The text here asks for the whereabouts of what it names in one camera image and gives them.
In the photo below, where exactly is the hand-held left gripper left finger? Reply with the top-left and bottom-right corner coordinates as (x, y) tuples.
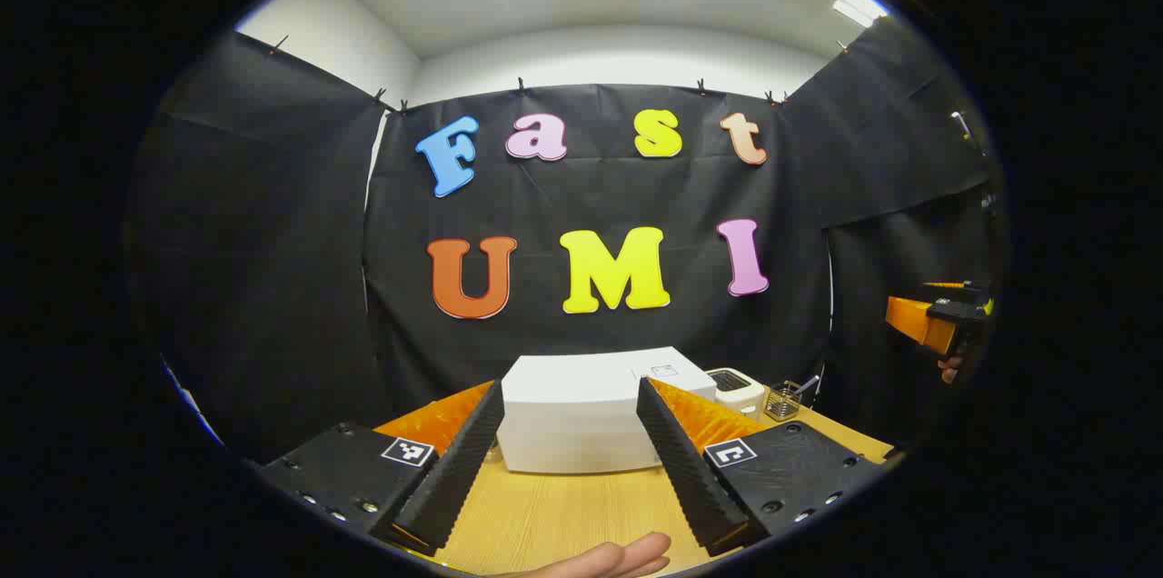
(259, 378), (506, 558)

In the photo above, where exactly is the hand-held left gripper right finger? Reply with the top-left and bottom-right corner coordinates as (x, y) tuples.
(636, 376), (888, 558)

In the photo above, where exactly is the white microwave oven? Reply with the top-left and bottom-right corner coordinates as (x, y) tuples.
(498, 346), (719, 475)

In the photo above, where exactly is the white toaster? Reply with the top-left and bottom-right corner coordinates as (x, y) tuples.
(704, 367), (768, 421)

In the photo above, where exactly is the black backdrop cloth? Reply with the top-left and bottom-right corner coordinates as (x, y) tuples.
(127, 15), (1009, 470)

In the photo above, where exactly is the small ceiling light panel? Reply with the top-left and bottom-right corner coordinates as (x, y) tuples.
(833, 0), (889, 28)

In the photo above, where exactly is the small wire mesh basket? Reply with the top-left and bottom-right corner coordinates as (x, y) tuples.
(765, 375), (820, 423)

